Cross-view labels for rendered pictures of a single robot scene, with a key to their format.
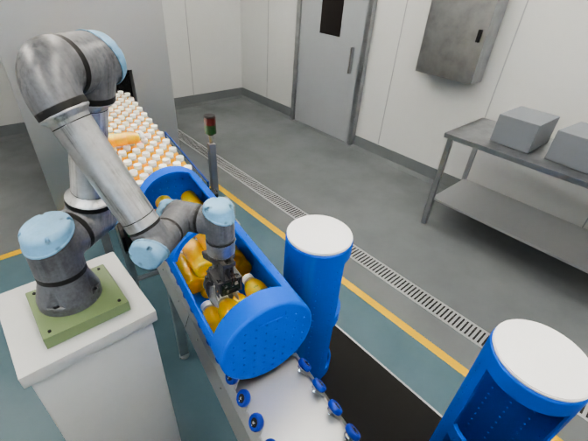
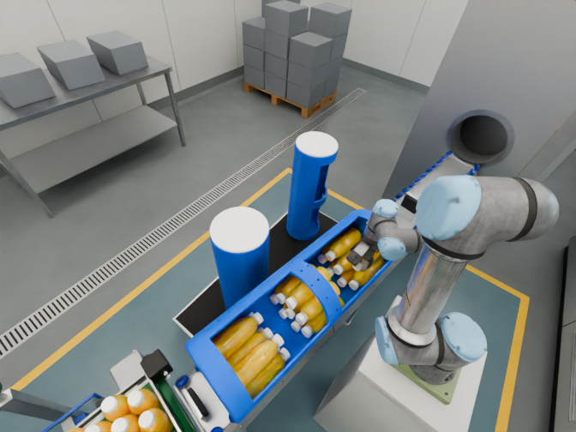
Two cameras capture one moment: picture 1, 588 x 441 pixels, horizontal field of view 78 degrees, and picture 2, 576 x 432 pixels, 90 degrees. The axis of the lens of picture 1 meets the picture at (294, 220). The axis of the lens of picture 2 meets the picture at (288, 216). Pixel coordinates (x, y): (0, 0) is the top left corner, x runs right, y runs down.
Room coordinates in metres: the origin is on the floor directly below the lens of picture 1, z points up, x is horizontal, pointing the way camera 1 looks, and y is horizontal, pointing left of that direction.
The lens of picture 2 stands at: (1.20, 0.76, 2.11)
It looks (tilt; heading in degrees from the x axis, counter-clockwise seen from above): 48 degrees down; 256
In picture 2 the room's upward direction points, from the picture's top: 6 degrees clockwise
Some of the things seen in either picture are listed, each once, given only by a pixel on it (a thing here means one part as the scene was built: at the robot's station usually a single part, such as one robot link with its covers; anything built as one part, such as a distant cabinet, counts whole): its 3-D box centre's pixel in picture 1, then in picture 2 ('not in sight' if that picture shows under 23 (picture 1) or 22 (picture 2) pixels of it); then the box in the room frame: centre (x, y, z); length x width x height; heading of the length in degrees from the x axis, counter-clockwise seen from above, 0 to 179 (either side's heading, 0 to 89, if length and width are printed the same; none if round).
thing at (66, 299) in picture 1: (66, 282); (436, 352); (0.66, 0.58, 1.23); 0.15 x 0.15 x 0.10
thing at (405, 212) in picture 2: not in sight; (409, 207); (0.30, -0.19, 1.00); 0.10 x 0.04 x 0.15; 125
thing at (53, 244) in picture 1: (54, 244); (452, 340); (0.68, 0.58, 1.35); 0.13 x 0.12 x 0.14; 171
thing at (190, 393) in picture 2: not in sight; (197, 404); (1.39, 0.57, 0.99); 0.10 x 0.02 x 0.12; 125
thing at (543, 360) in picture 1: (542, 356); (316, 143); (0.69, -0.77, 1.03); 0.28 x 0.28 x 0.01
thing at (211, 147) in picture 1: (217, 222); (89, 421); (1.91, 0.50, 0.55); 0.04 x 0.04 x 1.10; 35
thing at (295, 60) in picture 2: not in sight; (292, 54); (0.35, -3.55, 0.59); 1.20 x 0.80 x 1.19; 134
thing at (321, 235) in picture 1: (319, 234); (239, 228); (1.22, -0.11, 1.03); 0.28 x 0.28 x 0.01
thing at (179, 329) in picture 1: (178, 320); not in sight; (1.30, 0.59, 0.31); 0.06 x 0.06 x 0.63; 35
